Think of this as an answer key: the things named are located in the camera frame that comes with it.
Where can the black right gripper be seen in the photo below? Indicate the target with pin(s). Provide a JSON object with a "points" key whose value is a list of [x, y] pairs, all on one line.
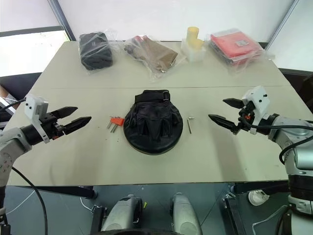
{"points": [[245, 120]]}

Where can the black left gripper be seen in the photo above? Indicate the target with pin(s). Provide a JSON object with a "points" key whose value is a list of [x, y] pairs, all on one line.
{"points": [[52, 126]]}

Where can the yellow pipe elbow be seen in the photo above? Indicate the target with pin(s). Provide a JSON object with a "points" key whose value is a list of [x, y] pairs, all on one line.
{"points": [[193, 36]]}

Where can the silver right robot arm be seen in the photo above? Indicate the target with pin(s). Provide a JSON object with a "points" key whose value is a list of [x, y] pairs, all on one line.
{"points": [[291, 133]]}

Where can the silver allen key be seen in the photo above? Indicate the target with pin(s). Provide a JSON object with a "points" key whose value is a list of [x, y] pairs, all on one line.
{"points": [[189, 126]]}

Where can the red rectangular block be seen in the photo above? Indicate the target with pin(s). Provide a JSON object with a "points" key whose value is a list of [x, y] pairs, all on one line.
{"points": [[117, 121]]}

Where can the black chair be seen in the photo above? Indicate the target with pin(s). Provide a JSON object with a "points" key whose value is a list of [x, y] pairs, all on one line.
{"points": [[17, 83]]}

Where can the red items in plastic bag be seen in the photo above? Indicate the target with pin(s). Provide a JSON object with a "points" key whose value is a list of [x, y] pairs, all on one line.
{"points": [[234, 46]]}

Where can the black item in plastic bag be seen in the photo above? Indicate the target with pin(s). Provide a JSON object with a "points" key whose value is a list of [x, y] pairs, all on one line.
{"points": [[96, 52]]}

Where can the black leather glove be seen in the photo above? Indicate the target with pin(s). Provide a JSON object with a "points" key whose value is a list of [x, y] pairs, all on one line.
{"points": [[152, 117]]}

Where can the black seat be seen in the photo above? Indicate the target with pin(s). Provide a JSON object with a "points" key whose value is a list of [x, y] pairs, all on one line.
{"points": [[300, 85]]}

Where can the black round disc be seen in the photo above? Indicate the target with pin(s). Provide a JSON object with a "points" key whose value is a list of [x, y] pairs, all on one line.
{"points": [[151, 147]]}

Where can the white round device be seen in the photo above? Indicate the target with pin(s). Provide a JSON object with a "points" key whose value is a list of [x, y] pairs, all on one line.
{"points": [[258, 197]]}

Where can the brown item in plastic bag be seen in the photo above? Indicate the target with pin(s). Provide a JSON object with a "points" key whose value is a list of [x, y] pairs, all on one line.
{"points": [[156, 55]]}

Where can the grey left robot leg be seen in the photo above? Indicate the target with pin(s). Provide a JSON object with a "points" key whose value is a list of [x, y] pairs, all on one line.
{"points": [[122, 213]]}

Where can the grey robot leg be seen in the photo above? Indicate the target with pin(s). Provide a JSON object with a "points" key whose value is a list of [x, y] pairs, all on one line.
{"points": [[184, 215], [122, 213]]}

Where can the grey right robot leg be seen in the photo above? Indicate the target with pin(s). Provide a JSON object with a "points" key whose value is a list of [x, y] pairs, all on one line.
{"points": [[184, 215]]}

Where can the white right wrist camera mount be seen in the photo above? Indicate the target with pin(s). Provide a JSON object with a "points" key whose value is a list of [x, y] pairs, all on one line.
{"points": [[259, 100]]}

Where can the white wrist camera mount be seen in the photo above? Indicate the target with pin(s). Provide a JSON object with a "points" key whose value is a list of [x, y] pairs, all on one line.
{"points": [[259, 100], [34, 104]]}

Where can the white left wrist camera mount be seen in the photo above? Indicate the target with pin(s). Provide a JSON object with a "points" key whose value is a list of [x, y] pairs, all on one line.
{"points": [[34, 104]]}

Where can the black table frame beam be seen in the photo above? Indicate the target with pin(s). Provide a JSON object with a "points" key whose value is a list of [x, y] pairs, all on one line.
{"points": [[71, 191], [259, 187]]}

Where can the dark window frame bar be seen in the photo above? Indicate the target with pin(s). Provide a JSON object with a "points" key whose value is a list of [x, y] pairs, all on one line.
{"points": [[62, 19]]}

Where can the black table leg bracket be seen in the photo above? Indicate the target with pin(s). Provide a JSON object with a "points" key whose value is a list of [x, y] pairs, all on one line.
{"points": [[232, 215], [97, 220]]}

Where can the grey window frame bar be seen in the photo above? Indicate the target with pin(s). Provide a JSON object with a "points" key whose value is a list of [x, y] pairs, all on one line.
{"points": [[283, 22]]}

